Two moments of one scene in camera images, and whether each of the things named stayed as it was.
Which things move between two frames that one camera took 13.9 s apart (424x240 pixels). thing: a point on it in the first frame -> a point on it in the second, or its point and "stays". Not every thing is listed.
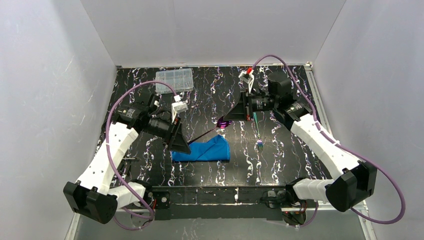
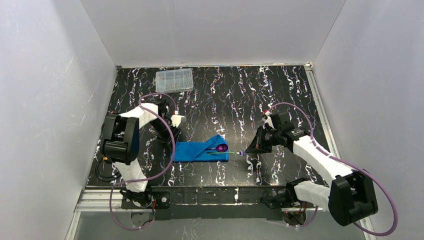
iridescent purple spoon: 221,123 -> 221,148
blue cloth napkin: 216,149 stays
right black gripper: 246,105 -> 260,141
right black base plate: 280,198 stays
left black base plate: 159,199 stays
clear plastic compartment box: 181,80 stays
